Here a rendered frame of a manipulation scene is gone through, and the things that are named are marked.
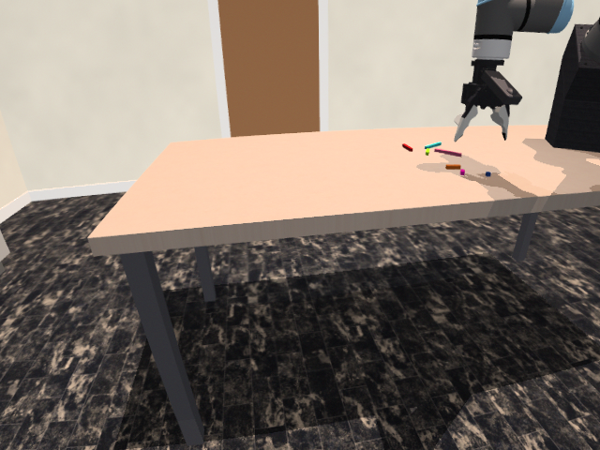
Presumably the pink rod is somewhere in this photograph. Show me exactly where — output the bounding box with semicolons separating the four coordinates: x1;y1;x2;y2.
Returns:
434;148;462;157

